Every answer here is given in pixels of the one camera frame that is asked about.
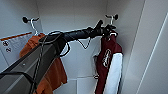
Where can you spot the white wardrobe door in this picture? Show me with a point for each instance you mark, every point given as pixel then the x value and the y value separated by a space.
pixel 156 66

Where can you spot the white wardrobe body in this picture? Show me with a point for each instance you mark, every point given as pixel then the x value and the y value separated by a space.
pixel 76 13

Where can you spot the maroon and white varsity jacket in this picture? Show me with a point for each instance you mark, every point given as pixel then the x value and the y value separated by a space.
pixel 108 63

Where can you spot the orange hoodie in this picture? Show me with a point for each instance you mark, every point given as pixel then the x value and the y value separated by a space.
pixel 55 75

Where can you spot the white wardrobe inner divider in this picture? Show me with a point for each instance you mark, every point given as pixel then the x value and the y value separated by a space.
pixel 71 87

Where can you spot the white hanger under orange hoodie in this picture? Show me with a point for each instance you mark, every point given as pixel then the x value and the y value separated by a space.
pixel 34 28

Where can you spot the white sticker with orange stripe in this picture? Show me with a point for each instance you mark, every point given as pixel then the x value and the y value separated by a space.
pixel 11 43

